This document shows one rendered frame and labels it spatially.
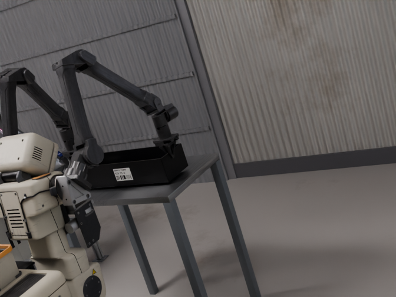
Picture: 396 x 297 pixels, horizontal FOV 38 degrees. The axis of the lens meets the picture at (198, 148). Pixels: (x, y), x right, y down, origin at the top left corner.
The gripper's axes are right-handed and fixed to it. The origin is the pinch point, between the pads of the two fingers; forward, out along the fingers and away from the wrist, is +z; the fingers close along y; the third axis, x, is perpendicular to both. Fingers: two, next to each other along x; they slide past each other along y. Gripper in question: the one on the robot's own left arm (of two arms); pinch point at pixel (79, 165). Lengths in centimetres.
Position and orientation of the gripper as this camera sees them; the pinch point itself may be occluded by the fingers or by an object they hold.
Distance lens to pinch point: 287.8
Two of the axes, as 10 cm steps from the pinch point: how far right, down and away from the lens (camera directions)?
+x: -4.7, 4.1, -7.8
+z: 2.9, 9.1, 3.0
